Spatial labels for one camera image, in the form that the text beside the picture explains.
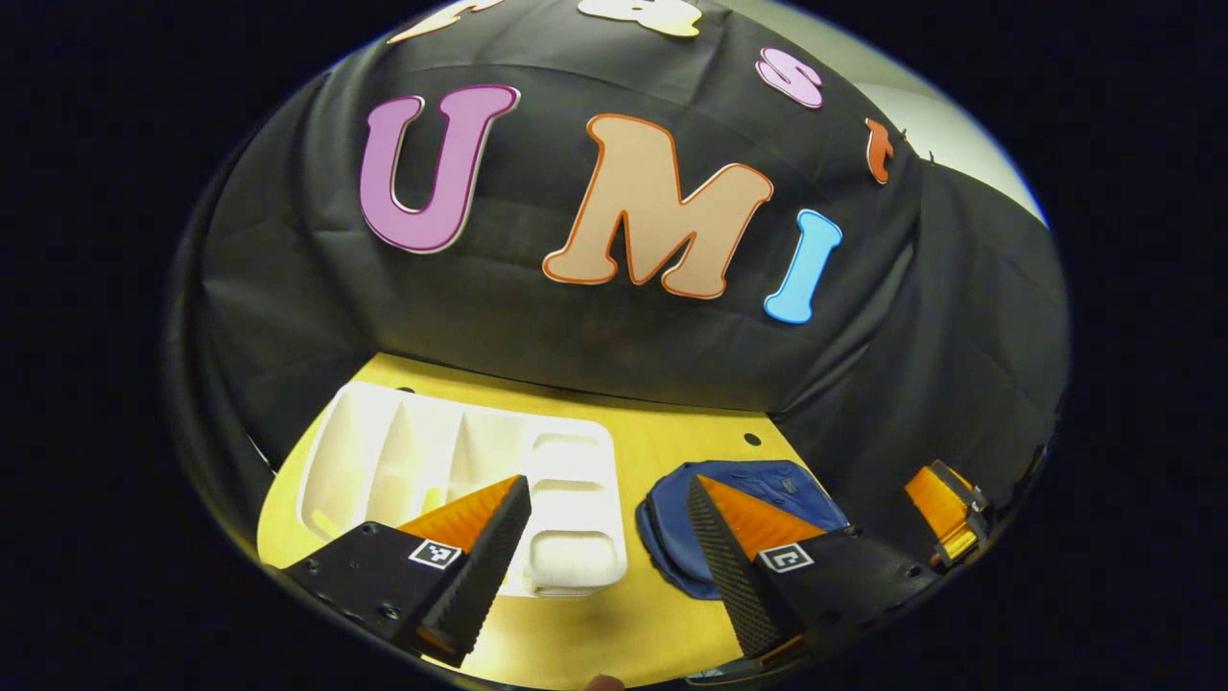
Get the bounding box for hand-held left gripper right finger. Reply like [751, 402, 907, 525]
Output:
[686, 475, 946, 673]

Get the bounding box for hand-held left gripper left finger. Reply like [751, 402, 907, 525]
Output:
[278, 475, 533, 669]

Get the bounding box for blue schoolbag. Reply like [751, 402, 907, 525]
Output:
[635, 459, 850, 601]

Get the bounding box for white bookshelf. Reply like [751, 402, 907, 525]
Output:
[297, 381, 629, 598]

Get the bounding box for black backdrop cloth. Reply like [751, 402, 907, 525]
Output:
[168, 0, 1071, 538]

